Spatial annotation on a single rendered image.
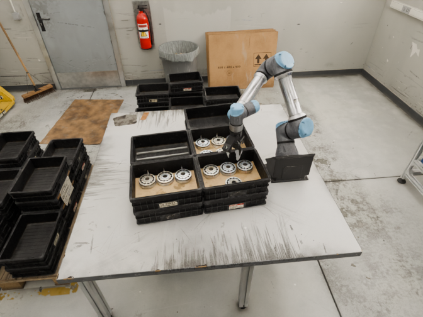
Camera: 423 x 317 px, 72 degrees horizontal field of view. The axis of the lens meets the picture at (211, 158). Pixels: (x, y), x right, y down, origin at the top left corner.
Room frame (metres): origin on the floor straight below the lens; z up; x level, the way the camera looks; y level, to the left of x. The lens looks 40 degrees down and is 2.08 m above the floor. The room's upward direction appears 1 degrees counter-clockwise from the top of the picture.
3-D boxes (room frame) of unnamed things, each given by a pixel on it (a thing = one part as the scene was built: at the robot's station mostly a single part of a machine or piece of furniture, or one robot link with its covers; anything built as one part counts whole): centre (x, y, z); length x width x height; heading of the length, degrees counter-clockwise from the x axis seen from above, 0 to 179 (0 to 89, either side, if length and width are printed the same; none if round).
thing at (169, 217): (1.22, 0.27, 0.76); 0.40 x 0.30 x 0.12; 101
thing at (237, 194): (1.29, -0.12, 0.87); 0.40 x 0.30 x 0.11; 101
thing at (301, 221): (1.58, 0.06, 0.35); 1.60 x 1.60 x 0.70; 5
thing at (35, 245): (1.23, 1.28, 0.26); 0.40 x 0.30 x 0.23; 5
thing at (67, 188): (1.62, 1.16, 0.41); 0.31 x 0.02 x 0.16; 5
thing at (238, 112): (1.37, -0.14, 1.25); 0.09 x 0.08 x 0.11; 129
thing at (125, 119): (2.19, 0.77, 0.71); 0.22 x 0.19 x 0.01; 95
